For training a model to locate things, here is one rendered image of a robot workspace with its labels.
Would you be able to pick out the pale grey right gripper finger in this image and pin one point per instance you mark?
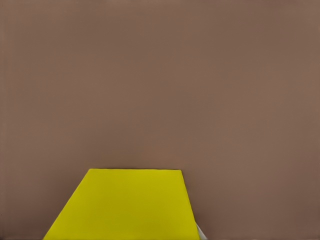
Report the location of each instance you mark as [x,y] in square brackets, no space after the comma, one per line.
[201,233]

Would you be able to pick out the yellow rectangular block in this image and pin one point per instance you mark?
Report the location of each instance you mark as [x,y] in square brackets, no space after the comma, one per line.
[125,207]

